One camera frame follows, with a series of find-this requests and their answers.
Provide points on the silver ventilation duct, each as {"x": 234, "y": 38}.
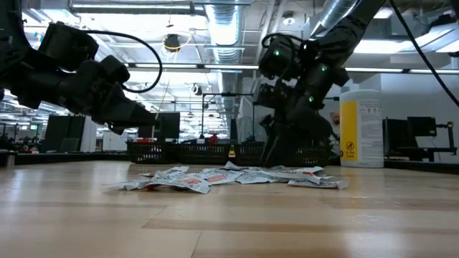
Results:
{"x": 224, "y": 32}
{"x": 333, "y": 14}

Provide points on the yellow and white wipes canister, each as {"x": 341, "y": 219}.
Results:
{"x": 362, "y": 136}

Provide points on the black hanging ceiling lamp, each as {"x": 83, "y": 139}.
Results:
{"x": 172, "y": 43}

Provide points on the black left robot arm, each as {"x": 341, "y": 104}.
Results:
{"x": 21, "y": 71}

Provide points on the square white printed packet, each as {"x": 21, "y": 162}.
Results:
{"x": 233, "y": 165}
{"x": 305, "y": 171}
{"x": 258, "y": 177}
{"x": 132, "y": 184}
{"x": 179, "y": 183}

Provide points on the white packet with red print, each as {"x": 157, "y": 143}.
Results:
{"x": 319, "y": 184}
{"x": 220, "y": 177}

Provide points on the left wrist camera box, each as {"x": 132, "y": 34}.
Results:
{"x": 114, "y": 70}

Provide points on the black partition panel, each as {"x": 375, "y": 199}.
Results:
{"x": 57, "y": 132}

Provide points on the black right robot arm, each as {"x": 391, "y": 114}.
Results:
{"x": 337, "y": 32}

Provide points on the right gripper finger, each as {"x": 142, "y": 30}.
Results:
{"x": 297, "y": 139}

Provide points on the black tubular rack frame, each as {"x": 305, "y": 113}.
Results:
{"x": 229, "y": 94}

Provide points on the black desk monitor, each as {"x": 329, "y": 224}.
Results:
{"x": 168, "y": 125}
{"x": 421, "y": 126}
{"x": 396, "y": 134}

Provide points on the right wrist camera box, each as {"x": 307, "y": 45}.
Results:
{"x": 269, "y": 95}

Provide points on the white cabinet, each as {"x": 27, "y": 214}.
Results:
{"x": 114, "y": 141}

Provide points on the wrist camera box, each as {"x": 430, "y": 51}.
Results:
{"x": 269, "y": 95}
{"x": 114, "y": 70}

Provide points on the person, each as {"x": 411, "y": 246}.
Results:
{"x": 335, "y": 118}

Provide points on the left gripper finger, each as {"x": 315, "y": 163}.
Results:
{"x": 132, "y": 114}

